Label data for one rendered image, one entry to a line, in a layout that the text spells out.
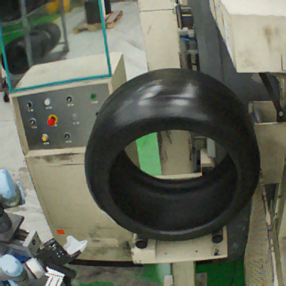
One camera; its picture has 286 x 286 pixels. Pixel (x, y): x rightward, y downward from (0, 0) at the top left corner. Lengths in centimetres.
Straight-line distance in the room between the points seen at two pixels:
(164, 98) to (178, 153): 54
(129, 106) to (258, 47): 51
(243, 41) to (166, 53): 70
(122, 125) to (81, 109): 84
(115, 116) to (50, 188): 112
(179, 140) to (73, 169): 69
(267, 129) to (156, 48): 52
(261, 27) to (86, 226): 181
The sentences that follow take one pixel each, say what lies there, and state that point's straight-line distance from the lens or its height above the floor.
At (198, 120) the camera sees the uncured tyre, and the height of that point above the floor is 140.
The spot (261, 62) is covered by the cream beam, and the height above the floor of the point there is 166.
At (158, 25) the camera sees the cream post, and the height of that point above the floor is 159.
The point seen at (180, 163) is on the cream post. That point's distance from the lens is 173.
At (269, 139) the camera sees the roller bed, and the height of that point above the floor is 113.
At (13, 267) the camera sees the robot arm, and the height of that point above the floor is 111.
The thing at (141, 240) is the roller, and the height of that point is 92.
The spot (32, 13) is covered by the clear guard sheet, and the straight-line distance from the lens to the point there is 190.
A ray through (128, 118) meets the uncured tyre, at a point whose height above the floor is 141.
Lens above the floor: 197
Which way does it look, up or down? 31 degrees down
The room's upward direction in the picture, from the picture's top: 8 degrees counter-clockwise
